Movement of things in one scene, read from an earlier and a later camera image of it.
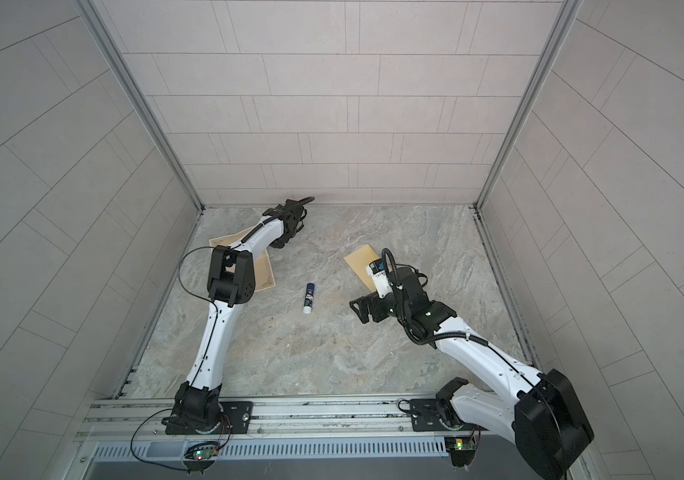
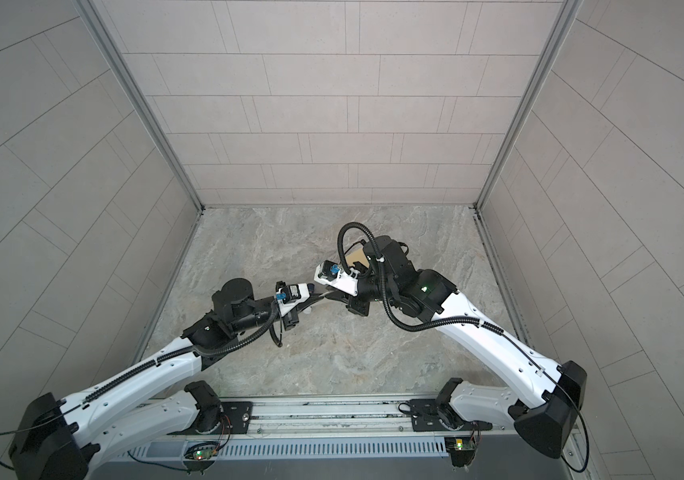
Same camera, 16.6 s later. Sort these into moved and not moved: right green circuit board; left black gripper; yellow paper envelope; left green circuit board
Moved: left black gripper
Not moved: right green circuit board; left green circuit board; yellow paper envelope
